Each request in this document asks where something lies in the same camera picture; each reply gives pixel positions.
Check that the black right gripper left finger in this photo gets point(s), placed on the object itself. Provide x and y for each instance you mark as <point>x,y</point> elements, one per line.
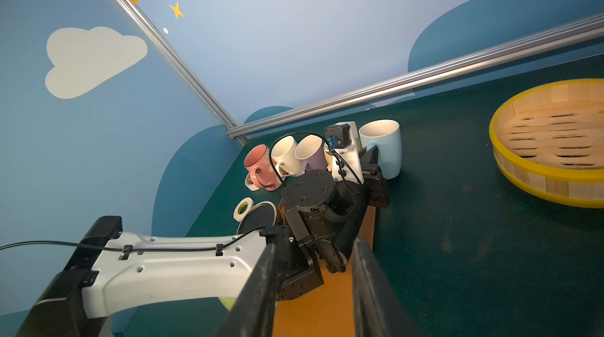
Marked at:
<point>253,313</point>

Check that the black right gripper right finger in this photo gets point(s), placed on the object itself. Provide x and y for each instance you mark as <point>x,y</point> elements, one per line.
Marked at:
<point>377,310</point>

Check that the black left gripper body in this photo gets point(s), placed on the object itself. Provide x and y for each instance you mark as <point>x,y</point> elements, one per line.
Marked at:
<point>374,182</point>

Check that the light blue ceramic mug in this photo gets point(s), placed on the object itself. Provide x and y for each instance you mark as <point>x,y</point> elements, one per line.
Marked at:
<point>385,135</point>

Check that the purple ceramic mug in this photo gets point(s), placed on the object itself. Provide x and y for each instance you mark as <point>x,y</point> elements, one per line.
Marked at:
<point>310,153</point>

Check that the black patterned mug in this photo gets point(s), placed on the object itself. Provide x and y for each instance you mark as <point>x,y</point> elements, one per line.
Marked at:
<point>262,215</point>

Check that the white ceramic mug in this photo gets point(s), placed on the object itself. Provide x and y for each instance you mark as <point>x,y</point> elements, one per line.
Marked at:
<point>283,156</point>

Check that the pink ghost pattern mug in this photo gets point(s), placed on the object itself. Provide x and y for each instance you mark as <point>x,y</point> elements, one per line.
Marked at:
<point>259,165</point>

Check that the yellow-green ceramic mug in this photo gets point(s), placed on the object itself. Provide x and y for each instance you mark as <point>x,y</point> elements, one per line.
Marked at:
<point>228,302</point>

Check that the beige ceramic teapot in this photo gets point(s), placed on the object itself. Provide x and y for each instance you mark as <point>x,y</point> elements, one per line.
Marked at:
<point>328,157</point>

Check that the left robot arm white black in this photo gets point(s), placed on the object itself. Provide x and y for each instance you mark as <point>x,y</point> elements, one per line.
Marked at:
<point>277,254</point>

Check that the orange rectangular tray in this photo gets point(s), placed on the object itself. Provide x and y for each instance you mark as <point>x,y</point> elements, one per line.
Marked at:
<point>325,311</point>

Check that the small white tape roll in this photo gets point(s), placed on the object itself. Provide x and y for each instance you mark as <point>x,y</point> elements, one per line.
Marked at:
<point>243,208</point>

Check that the large patterned tape roll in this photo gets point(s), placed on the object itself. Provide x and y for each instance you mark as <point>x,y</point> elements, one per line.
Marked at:
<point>250,185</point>

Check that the yellow bamboo steamer basket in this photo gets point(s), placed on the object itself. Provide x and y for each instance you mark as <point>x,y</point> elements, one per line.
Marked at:
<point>548,141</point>

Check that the aluminium frame left post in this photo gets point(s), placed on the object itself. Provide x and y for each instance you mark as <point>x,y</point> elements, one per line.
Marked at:
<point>156,38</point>

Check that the aluminium frame back bar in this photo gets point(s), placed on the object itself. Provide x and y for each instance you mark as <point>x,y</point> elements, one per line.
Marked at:
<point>539,43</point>

